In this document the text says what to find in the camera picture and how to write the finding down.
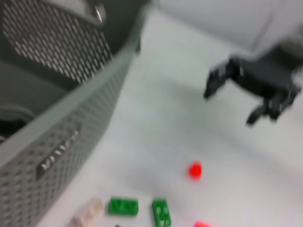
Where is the green building brick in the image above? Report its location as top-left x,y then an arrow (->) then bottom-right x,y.
108,196 -> 139,217
151,198 -> 172,227

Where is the translucent white brick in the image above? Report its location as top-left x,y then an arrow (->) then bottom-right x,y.
71,197 -> 104,227

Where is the grey perforated storage basket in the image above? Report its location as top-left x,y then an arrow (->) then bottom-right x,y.
0,0 -> 152,227

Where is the glass teapot with black handle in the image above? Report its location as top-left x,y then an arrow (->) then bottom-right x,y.
94,4 -> 143,56

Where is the small red cube block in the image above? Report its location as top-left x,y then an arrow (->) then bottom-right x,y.
188,160 -> 203,182

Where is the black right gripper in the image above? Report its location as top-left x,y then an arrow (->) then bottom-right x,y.
203,44 -> 302,126

